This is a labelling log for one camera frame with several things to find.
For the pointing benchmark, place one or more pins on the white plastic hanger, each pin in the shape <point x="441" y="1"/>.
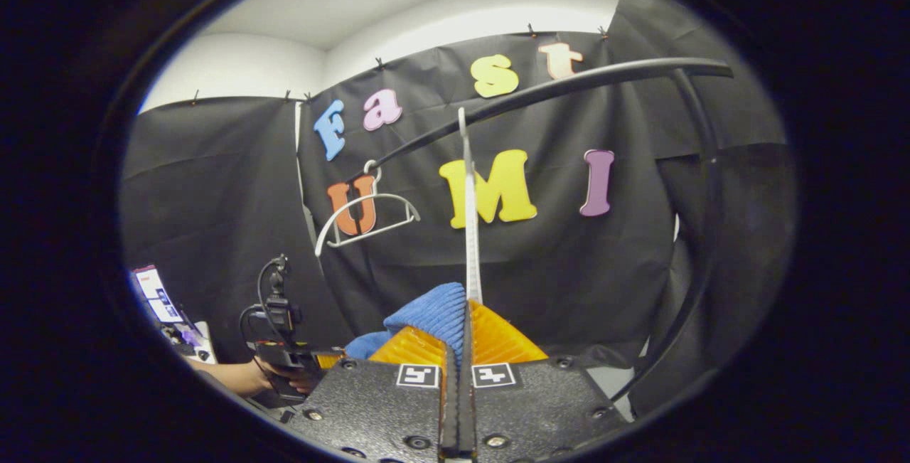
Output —
<point x="377" y="196"/>
<point x="469" y="235"/>

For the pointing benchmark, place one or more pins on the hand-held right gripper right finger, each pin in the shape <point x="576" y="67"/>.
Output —
<point x="540" y="406"/>

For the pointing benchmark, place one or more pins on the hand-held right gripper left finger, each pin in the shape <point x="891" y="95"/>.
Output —
<point x="377" y="413"/>

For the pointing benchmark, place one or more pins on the black clothes rack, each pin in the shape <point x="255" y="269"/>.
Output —
<point x="604" y="75"/>

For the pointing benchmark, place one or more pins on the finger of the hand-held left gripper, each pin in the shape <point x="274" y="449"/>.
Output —
<point x="333" y="360"/>

